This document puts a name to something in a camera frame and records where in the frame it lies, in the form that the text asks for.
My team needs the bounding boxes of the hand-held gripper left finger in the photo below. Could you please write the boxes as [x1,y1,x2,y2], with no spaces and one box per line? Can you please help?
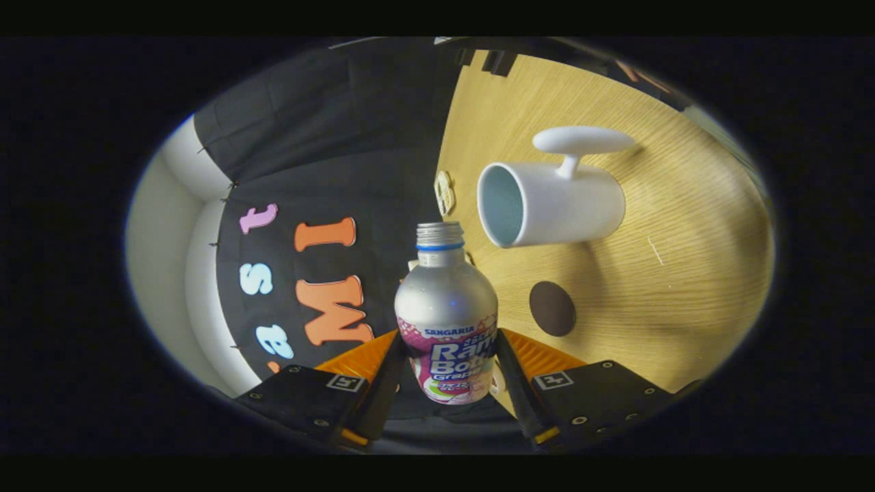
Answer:
[236,329,407,452]

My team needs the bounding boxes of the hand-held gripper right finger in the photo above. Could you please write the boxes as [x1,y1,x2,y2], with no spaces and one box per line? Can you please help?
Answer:
[494,328,679,452]

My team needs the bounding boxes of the dark brown round coaster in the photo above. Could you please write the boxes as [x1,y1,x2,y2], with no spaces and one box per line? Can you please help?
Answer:
[528,281,577,338]

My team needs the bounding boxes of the silver juice bottle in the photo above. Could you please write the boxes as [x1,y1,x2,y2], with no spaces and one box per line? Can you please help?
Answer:
[394,221,500,405]

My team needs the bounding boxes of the white cup with handle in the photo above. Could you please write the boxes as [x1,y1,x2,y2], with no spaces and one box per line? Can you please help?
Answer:
[476,126,636,248]

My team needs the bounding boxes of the white divided plate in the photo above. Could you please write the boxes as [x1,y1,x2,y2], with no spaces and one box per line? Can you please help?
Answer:
[435,170,457,217]

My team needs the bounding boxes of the wooden table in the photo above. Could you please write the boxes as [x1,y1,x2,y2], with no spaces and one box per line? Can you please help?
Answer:
[434,49,777,418]

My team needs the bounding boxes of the black backdrop cloth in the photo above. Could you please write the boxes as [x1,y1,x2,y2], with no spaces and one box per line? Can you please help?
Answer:
[193,38,534,452]

